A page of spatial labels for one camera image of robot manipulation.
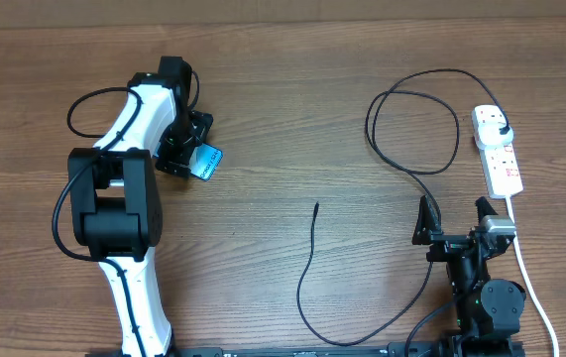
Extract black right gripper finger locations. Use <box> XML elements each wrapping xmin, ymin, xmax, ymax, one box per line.
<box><xmin>411</xmin><ymin>195</ymin><xmax>442</xmax><ymax>245</ymax></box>
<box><xmin>475</xmin><ymin>196</ymin><xmax>497</xmax><ymax>221</ymax></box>

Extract blue Galaxy smartphone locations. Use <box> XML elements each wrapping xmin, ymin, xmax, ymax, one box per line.
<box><xmin>189</xmin><ymin>144</ymin><xmax>223</xmax><ymax>181</ymax></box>

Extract black USB charging cable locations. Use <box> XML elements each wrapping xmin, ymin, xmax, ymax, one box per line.
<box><xmin>295</xmin><ymin>67</ymin><xmax>515</xmax><ymax>347</ymax></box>

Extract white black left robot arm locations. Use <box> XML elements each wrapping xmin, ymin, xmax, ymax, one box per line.
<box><xmin>52</xmin><ymin>56</ymin><xmax>223</xmax><ymax>356</ymax></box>

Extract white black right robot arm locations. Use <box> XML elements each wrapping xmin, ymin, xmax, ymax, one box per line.
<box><xmin>403</xmin><ymin>195</ymin><xmax>526</xmax><ymax>356</ymax></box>

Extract white charger adapter plug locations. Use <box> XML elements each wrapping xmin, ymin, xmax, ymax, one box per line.
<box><xmin>475</xmin><ymin>122</ymin><xmax>514</xmax><ymax>150</ymax></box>

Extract white power strip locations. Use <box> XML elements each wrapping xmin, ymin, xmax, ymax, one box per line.
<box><xmin>471</xmin><ymin>105</ymin><xmax>523</xmax><ymax>199</ymax></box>

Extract white power strip cord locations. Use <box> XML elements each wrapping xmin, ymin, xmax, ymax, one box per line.
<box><xmin>503</xmin><ymin>195</ymin><xmax>561</xmax><ymax>357</ymax></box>

